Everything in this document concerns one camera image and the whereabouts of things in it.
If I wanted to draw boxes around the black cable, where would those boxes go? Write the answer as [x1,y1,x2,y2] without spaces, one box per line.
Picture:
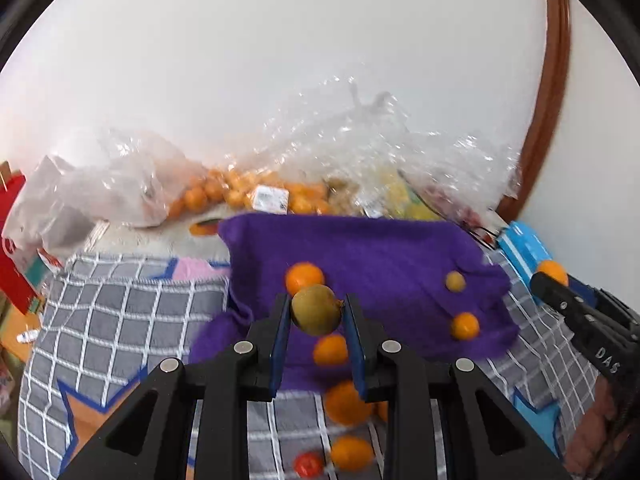
[470,227,501,248]

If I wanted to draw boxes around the grey checked star blanket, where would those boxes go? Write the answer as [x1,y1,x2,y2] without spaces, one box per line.
[17,252,601,480]

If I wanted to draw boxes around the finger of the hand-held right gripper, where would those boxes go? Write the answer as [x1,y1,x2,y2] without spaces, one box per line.
[531,271,626,361]
[567,275,640,333]

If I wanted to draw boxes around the clear plastic bags of fruit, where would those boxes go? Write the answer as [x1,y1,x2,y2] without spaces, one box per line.
[260,75,523,221]

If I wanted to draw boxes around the red paper bag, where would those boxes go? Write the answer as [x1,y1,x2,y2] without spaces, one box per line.
[0,172,46,313]

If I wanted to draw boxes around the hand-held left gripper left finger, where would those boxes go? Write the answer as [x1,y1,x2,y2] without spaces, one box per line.
[60,292,293,480]

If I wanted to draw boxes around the bag of yellow produce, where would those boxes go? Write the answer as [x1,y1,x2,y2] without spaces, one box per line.
[360,170,441,221]

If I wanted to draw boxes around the person's right hand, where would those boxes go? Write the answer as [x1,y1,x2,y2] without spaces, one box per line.
[565,385,626,478]

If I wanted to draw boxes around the bag of brown longans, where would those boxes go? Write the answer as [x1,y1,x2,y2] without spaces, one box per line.
[325,175,361,213]

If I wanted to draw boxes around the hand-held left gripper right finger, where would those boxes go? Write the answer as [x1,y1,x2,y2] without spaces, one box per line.
[344,294,571,480]

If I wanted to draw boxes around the large mandarin orange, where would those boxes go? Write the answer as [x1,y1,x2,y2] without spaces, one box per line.
[285,262,326,295]
[313,335,349,367]
[323,380,373,427]

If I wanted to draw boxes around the clear bag of mandarin oranges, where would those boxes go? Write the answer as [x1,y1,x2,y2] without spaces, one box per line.
[100,127,333,226]

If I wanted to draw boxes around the red cherry tomato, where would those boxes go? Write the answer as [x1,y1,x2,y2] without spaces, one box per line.
[293,451,325,479]

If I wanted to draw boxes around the brown wooden door frame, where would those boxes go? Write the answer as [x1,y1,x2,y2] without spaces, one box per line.
[495,0,572,223]

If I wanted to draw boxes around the white plastic bag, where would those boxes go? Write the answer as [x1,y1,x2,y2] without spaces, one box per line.
[5,155,106,261]

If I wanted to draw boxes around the bag of red grapes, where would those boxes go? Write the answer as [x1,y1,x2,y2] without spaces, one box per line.
[425,185,496,231]

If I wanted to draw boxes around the blue tissue box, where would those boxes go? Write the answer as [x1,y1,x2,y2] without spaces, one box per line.
[495,221,601,306]

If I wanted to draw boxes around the purple towel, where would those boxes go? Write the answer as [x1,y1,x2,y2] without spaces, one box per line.
[189,212,521,393]

